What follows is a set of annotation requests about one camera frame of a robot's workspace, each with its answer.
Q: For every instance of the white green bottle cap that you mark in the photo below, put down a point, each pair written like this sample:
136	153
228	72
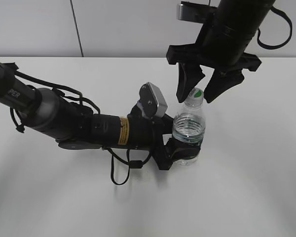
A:
195	98

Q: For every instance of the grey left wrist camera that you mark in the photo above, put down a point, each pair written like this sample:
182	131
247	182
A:
152	102

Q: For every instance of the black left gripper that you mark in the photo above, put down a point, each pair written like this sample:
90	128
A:
147	134

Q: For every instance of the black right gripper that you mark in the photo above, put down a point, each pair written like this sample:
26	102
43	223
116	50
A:
215	49

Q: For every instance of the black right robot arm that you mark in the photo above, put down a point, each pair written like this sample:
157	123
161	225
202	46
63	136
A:
241	16

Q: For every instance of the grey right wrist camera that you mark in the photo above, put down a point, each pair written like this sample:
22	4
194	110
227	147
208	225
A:
193	12

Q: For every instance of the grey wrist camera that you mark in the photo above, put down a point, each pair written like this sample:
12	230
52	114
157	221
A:
152	102
193	12

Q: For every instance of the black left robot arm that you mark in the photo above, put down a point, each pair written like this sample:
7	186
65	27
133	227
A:
76	123

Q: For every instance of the clear Cestbon water bottle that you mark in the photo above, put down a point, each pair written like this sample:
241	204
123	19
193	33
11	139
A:
189	123

